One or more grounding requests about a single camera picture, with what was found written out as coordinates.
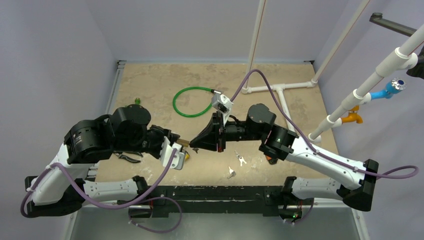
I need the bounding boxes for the black pliers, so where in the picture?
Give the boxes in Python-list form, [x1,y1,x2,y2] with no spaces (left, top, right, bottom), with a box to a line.
[113,151,143,164]

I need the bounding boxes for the blue faucet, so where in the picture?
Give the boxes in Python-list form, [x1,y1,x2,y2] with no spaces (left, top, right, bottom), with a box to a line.
[370,78,407,100]

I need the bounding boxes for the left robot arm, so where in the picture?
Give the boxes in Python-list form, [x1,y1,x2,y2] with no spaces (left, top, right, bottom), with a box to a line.
[20,104,186,218]

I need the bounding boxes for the black overhead bar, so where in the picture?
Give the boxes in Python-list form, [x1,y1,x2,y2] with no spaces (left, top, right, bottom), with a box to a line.
[369,12,417,37]

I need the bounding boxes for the white pvc pipe frame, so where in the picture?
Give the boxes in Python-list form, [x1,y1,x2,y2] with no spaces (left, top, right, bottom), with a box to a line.
[240,0,424,145]

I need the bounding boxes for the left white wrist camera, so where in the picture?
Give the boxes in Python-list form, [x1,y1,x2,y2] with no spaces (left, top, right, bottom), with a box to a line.
[159,137,187,170]

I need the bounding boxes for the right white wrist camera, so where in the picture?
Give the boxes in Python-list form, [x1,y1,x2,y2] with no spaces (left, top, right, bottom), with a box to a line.
[211,93,233,126]

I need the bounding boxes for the orange faucet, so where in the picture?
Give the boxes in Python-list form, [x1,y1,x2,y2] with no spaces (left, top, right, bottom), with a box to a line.
[341,105,363,124]

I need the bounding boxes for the large brass padlock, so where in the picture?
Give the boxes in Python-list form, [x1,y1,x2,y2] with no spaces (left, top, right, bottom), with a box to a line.
[176,139,190,147]

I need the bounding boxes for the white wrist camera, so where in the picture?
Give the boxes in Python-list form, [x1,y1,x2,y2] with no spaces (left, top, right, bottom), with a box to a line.
[159,137,187,170]
[211,93,233,126]

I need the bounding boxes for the green hose nozzle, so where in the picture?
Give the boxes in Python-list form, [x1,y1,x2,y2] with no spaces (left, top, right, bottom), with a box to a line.
[124,97,141,108]

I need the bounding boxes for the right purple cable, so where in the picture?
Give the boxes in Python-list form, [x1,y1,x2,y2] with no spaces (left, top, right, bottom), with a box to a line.
[230,68,420,225]

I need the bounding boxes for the green cable lock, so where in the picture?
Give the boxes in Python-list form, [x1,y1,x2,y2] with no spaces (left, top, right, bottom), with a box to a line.
[172,86,221,118]

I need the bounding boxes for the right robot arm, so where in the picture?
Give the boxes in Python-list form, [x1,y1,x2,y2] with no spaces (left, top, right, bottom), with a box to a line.
[189,103,379,212]

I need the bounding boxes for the small yellow padlock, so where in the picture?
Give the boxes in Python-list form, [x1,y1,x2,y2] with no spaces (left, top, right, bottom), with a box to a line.
[184,151,191,161]

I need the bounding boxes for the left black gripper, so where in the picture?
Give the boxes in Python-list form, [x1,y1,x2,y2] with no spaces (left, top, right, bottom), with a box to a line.
[113,124,180,159]

